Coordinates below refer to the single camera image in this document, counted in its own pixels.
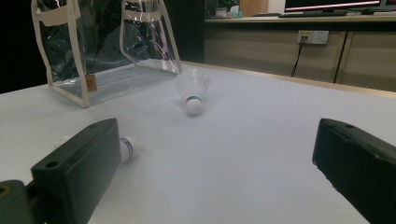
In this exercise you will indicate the white wall socket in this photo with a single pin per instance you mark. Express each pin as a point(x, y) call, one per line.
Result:
point(319, 36)

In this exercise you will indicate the green plant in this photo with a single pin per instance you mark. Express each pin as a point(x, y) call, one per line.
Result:
point(228, 3)

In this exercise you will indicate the black keyboard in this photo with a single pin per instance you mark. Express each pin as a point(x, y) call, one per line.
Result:
point(311, 14)

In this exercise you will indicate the beige wooden counter cabinet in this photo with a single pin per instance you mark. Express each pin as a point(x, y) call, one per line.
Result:
point(261, 53)

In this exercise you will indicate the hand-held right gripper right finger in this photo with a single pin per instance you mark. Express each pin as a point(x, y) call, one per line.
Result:
point(361, 168)

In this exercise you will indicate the brown wooden door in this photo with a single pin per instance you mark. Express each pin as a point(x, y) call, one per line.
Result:
point(253, 6)

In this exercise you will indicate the wide black monitor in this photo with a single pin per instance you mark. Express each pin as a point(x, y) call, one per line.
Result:
point(330, 2)

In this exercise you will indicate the black computer mouse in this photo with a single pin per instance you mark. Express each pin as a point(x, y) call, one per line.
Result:
point(368, 11)

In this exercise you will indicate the small clear jar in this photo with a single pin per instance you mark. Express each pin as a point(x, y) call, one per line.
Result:
point(221, 13)

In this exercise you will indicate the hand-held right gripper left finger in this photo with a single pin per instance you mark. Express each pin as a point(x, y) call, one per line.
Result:
point(74, 168)

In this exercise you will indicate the teal tissue box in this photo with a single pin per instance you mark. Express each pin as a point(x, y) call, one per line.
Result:
point(235, 14)

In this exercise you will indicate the clear bag with cream trim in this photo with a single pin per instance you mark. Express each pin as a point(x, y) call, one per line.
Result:
point(80, 62)

